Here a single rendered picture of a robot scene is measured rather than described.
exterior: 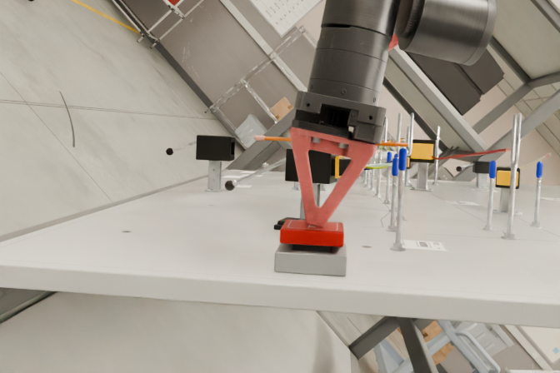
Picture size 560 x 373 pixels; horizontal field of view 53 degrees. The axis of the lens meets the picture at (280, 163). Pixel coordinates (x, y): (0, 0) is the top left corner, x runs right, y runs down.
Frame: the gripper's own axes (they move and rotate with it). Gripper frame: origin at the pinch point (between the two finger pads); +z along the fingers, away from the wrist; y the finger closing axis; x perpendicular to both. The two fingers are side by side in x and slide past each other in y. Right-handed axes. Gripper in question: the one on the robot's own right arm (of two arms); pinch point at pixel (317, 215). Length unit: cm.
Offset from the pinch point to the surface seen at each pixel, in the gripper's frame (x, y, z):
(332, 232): -1.5, -1.8, 0.8
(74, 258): 18.3, -1.8, 7.4
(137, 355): 17.8, 21.3, 24.4
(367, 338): -21, 109, 44
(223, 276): 5.8, -4.1, 5.4
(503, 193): -28, 45, -4
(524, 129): -51, 117, -20
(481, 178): -36, 91, -5
